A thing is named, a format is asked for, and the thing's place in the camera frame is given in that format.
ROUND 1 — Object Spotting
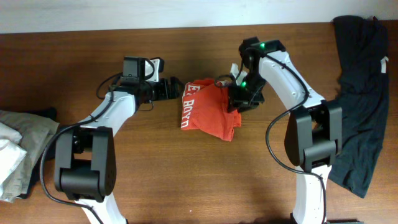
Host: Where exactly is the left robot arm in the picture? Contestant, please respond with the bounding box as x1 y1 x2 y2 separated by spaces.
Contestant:
54 77 184 223

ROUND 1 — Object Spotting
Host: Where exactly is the grey folded garment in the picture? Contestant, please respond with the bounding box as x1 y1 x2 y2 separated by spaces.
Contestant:
1 107 59 202

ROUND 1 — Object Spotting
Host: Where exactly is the white folded garment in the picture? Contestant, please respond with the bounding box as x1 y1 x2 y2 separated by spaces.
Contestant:
1 123 27 185

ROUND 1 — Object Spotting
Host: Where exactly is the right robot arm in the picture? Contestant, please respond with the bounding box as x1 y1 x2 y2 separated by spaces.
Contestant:
228 37 342 223

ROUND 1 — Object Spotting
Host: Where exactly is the black folded garment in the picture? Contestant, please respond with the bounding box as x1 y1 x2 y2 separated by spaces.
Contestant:
15 107 64 200

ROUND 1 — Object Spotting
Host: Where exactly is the black t-shirt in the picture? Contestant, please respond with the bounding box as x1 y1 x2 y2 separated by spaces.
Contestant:
329 16 389 198

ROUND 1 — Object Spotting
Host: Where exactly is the red t-shirt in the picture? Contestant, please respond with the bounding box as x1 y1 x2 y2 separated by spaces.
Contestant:
180 79 242 141

